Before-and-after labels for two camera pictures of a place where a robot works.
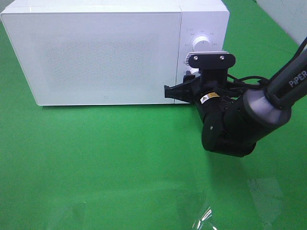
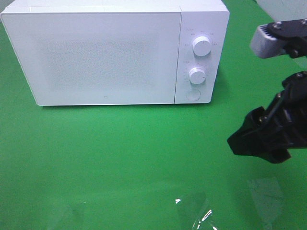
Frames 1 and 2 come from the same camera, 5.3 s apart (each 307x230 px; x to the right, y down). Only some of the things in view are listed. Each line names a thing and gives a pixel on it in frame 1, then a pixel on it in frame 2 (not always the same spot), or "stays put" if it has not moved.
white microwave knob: x=202 y=44 stays put
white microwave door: x=96 y=58 stays put
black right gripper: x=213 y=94 → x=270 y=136
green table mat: x=144 y=166 stays put
